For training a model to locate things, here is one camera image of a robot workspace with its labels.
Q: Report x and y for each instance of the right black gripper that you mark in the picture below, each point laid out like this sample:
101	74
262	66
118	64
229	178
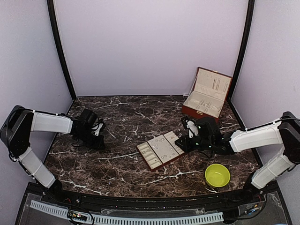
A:
186	146

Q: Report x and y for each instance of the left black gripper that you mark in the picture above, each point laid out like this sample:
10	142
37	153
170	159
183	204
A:
98	145

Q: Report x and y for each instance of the red jewelry tray insert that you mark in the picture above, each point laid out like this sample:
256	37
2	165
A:
160	151

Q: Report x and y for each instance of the red jewelry box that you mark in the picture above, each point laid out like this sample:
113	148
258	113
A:
207	95

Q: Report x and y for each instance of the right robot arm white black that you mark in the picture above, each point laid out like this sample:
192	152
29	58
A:
204	134

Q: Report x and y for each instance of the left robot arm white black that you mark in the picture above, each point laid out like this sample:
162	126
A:
23	125

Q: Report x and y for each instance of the lime green bowl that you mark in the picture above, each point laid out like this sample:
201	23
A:
217	175

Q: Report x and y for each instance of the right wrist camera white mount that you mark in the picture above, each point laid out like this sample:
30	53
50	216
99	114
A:
190	125

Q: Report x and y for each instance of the left black frame post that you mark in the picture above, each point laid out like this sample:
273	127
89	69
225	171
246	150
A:
59	48

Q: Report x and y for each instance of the black frame post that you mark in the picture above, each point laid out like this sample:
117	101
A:
243	47
59	48

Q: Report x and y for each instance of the white slotted cable duct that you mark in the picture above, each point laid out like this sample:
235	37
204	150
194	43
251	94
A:
126	217

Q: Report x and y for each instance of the right black frame post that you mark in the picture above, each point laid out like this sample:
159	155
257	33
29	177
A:
243	47

